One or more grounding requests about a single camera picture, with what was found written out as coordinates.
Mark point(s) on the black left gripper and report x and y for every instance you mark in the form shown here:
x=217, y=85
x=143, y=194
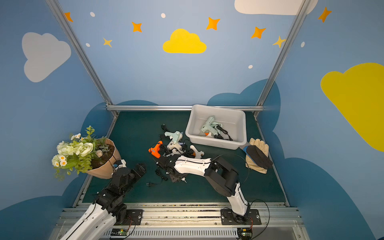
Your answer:
x=139, y=169

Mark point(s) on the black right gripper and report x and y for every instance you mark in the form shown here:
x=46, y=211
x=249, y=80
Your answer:
x=174, y=175

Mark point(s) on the light mint glue gun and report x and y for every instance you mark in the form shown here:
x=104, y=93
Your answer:
x=211, y=126

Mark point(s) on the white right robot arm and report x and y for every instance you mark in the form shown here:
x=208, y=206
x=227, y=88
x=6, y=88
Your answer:
x=221, y=175

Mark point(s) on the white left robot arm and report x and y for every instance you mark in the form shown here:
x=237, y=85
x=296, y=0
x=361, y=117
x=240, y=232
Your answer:
x=108, y=207

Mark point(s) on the white glue gun under mint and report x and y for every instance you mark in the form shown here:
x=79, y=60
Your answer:
x=175, y=148

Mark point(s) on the white glue gun right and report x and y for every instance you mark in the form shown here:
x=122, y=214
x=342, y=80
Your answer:
x=197, y=154

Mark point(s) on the white plastic storage box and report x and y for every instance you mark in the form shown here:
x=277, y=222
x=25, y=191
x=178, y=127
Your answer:
x=234, y=132

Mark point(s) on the potted artificial flower plant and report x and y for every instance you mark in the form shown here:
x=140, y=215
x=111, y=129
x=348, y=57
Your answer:
x=86, y=154

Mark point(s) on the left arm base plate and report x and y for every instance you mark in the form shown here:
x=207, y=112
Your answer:
x=129, y=216

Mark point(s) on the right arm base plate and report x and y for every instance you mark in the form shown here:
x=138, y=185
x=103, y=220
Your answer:
x=228, y=217

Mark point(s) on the right aluminium frame post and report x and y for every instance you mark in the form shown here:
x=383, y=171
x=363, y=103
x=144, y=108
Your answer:
x=291, y=36

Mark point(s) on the aluminium frame post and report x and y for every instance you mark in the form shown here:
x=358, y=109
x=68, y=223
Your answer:
x=59, y=14
x=291, y=36

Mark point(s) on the left aluminium frame post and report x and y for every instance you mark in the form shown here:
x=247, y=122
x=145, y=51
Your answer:
x=59, y=14

